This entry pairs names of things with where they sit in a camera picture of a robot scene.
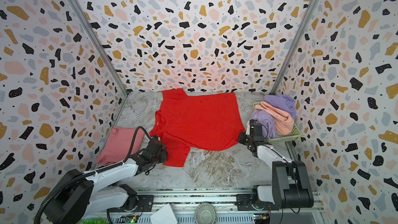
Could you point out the right aluminium corner post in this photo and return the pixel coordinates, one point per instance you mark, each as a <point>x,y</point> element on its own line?
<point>297,38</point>

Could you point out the left aluminium corner post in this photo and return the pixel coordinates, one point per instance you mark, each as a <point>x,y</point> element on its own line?
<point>74,4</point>

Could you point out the white paper sheet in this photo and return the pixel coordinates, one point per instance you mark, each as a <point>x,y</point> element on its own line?
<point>165,215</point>

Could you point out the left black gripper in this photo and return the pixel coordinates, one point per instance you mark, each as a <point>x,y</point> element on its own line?
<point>164,153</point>

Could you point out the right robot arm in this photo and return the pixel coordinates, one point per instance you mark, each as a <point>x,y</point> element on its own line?
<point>290,186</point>

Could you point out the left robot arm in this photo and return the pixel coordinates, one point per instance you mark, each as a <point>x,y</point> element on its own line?
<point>79,194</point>

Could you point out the green plastic basket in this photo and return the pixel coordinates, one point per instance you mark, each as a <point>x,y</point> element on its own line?
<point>269,129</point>

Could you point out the purple t-shirt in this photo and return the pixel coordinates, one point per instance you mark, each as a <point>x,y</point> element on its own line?
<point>282,102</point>

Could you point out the red t-shirt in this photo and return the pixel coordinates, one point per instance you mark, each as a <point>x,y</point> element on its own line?
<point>207,122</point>

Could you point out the green artificial grass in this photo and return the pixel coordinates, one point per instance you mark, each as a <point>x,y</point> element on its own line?
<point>94,221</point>

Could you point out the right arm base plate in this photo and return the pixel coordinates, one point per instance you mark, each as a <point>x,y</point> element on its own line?
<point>246,202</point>

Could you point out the folded pink t-shirt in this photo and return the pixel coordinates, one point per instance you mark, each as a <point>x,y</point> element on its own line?
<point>116,147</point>

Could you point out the peach t-shirt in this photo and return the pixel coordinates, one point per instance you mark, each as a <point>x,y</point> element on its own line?
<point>284,123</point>

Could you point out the small electronics board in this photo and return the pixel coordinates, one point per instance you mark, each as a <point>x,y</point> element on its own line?
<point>129,219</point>

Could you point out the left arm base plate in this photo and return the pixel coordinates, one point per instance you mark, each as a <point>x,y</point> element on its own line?
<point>136,204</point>

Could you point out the aluminium corner post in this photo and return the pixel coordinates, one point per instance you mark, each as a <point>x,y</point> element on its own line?
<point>74,4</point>
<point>297,38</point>

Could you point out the aluminium frame rail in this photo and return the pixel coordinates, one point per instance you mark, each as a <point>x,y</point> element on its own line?
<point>186,201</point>

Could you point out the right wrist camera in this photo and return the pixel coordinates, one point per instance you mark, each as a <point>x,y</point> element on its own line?
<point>250,130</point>

